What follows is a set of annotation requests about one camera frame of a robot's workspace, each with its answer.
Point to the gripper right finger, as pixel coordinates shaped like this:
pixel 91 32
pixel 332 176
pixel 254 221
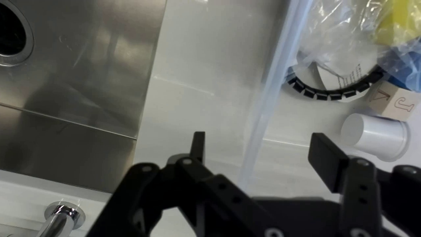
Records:
pixel 360 191

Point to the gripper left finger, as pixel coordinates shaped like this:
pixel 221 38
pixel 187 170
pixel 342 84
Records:
pixel 210 191

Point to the clear plastic container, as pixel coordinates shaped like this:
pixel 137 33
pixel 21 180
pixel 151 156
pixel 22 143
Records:
pixel 273 82

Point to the white plastic cup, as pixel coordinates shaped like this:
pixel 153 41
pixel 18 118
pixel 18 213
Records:
pixel 375 135

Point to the wooden letter block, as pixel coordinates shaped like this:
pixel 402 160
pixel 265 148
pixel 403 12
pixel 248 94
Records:
pixel 394 102

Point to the blue plastic wrap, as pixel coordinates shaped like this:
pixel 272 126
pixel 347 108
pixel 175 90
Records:
pixel 403 65

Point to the chrome tap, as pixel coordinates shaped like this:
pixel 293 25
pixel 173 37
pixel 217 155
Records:
pixel 62 214

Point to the clear plastic bag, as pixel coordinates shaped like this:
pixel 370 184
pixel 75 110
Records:
pixel 338 29

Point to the yellow item in bag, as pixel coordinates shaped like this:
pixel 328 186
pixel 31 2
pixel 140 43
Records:
pixel 399 19

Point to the stainless steel sink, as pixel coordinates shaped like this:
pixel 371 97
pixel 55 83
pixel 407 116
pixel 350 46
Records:
pixel 82 65

